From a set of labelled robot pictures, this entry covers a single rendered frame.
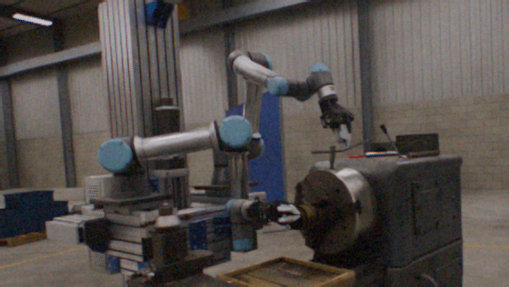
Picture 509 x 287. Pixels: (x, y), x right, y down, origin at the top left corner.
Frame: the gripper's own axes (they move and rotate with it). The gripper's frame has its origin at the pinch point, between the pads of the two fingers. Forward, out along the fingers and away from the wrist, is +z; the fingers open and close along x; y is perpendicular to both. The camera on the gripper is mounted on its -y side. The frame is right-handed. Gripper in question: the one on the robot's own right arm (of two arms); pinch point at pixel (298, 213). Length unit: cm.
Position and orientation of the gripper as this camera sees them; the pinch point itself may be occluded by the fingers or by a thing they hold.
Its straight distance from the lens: 137.5
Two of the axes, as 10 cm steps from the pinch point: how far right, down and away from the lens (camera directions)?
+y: -7.0, 0.8, -7.1
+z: 7.2, 0.0, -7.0
